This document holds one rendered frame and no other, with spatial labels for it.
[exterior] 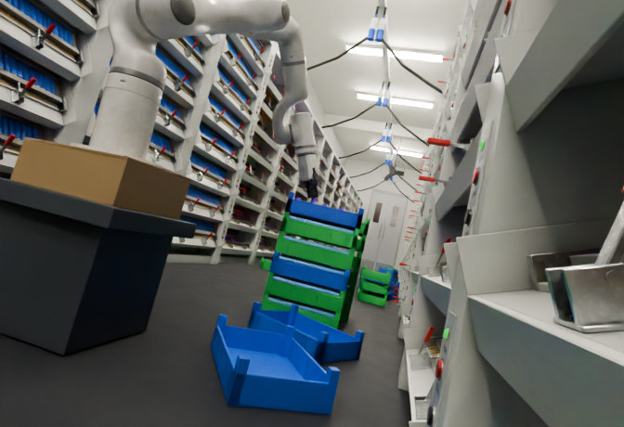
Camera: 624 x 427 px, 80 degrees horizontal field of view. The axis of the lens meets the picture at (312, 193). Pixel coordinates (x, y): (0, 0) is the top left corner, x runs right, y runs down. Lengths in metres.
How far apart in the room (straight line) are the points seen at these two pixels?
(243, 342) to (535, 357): 0.88
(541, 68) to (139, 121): 0.80
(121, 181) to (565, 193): 0.70
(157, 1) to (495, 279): 0.85
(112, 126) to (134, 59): 0.16
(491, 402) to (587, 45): 0.27
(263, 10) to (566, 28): 1.02
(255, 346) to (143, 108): 0.64
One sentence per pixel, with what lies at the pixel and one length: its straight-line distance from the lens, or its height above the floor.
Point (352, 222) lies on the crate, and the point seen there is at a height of 0.42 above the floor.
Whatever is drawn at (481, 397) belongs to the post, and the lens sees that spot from 0.37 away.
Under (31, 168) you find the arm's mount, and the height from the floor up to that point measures 0.31.
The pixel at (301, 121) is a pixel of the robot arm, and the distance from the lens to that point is 1.47.
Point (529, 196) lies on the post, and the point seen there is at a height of 0.39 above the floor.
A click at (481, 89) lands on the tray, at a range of 0.50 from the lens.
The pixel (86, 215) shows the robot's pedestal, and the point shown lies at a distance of 0.78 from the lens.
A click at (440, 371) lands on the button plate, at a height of 0.21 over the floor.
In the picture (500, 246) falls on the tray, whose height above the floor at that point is 0.34.
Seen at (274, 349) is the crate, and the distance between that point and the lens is 1.06.
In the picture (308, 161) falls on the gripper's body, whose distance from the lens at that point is 1.44.
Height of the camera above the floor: 0.30
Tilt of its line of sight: 8 degrees up
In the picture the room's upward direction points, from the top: 14 degrees clockwise
